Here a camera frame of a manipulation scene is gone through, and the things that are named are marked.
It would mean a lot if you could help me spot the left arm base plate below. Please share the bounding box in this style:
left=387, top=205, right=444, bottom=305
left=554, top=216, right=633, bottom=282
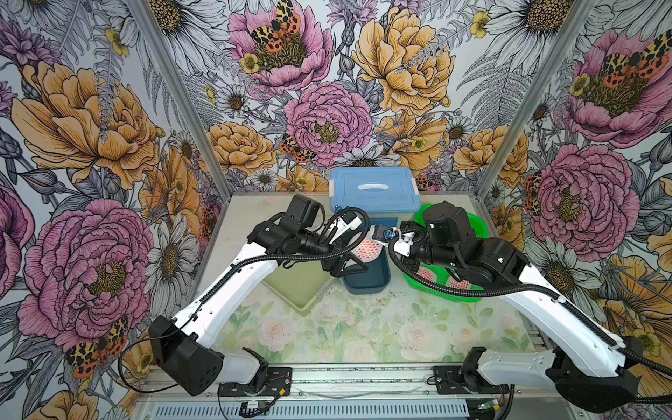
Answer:
left=217, top=367, right=293, bottom=397

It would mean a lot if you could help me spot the bright green perforated basket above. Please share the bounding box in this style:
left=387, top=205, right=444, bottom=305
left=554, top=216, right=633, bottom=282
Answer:
left=401, top=204, right=489, bottom=304

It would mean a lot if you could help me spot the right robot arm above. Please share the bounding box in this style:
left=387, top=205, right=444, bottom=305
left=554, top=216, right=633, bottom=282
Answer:
left=385, top=202, right=642, bottom=413

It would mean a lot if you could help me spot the pale green perforated basket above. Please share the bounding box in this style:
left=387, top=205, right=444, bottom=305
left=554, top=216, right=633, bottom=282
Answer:
left=264, top=261, right=335, bottom=316

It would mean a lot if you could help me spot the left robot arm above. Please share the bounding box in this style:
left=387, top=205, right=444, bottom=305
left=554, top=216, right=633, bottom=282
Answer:
left=149, top=194, right=370, bottom=396

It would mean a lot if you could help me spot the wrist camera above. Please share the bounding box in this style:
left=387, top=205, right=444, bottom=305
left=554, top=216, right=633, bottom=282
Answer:
left=383, top=227, right=414, bottom=257
left=330, top=215, right=363, bottom=244

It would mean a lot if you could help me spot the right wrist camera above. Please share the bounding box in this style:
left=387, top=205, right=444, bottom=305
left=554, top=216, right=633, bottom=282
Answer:
left=383, top=227, right=414, bottom=257

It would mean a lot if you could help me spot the dark teal plastic tray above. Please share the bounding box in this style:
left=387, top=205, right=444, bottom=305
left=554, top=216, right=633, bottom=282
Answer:
left=343, top=253, right=391, bottom=295

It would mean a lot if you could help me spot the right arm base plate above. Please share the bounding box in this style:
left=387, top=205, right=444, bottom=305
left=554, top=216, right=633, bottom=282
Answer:
left=427, top=365, right=509, bottom=396

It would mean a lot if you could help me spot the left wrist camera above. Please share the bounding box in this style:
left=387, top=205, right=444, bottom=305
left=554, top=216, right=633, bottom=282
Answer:
left=330, top=215, right=363, bottom=244

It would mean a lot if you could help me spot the blue lidded storage box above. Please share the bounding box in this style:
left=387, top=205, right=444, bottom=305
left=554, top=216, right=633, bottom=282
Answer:
left=329, top=166, right=422, bottom=215

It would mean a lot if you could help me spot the aluminium front rail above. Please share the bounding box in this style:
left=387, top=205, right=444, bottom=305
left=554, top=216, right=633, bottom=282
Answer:
left=133, top=363, right=584, bottom=420

